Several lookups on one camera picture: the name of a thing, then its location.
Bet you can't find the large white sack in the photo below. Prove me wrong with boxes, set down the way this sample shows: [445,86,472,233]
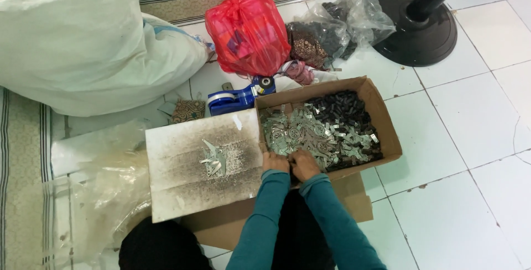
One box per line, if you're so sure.
[0,0,209,117]

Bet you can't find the heap of black plastic parts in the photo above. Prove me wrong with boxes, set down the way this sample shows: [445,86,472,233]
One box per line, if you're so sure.
[305,90,383,172]

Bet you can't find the small brown patterned pouch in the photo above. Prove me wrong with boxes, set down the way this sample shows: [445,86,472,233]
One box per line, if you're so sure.
[171,99,207,124]

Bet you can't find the heap of silver metal parts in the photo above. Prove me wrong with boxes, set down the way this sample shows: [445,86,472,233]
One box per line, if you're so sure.
[260,103,380,170]

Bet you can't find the pink crumpled cloth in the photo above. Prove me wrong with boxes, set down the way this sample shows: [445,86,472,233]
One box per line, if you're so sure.
[285,60,316,86]

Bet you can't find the person's right hand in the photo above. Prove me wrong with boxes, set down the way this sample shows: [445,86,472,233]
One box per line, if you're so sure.
[288,150,322,183]

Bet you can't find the dirty white board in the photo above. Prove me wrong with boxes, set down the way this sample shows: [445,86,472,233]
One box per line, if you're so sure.
[145,108,265,224]

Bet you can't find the brown cardboard box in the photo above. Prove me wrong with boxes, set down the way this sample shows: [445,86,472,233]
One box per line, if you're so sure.
[254,75,403,184]

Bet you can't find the person's left hand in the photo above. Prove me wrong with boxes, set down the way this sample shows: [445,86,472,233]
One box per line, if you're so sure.
[262,151,290,174]

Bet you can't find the blue tape dispenser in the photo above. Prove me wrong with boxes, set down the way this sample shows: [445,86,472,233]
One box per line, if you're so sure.
[207,75,276,117]

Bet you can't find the person's black trousers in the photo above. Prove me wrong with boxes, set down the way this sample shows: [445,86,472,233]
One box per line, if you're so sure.
[119,187,337,270]

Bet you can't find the black fan stand base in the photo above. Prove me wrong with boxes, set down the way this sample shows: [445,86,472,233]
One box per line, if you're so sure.
[371,0,473,67]

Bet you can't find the brown patterned cloth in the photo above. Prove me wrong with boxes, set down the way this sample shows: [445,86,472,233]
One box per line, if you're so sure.
[286,22,329,70]

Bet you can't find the small pile of assembled metal pieces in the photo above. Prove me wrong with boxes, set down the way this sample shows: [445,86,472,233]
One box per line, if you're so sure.
[199,139,227,177]

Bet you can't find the clear bag of black parts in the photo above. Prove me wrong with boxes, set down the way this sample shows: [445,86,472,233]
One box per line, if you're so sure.
[290,0,397,69]

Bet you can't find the clear plastic sheet bag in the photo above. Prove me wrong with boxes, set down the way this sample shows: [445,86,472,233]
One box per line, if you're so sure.
[41,121,152,270]

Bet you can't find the flat brown cardboard sheet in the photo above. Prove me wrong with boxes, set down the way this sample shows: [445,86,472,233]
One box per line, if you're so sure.
[180,172,374,251]

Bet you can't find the red plastic bag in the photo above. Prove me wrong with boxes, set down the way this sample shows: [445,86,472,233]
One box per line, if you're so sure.
[205,0,292,77]

